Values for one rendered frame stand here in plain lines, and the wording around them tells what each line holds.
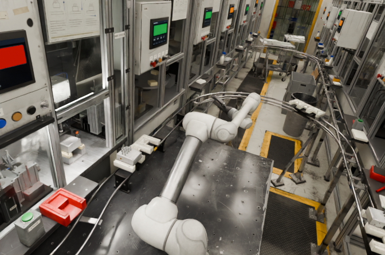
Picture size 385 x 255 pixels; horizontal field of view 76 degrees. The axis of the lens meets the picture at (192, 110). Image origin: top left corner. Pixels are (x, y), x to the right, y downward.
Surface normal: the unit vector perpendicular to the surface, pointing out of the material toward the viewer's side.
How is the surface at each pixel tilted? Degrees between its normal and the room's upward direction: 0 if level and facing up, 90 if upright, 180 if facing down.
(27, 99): 90
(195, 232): 5
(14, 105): 90
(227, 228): 0
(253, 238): 0
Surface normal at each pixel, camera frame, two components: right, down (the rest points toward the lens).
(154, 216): -0.13, -0.55
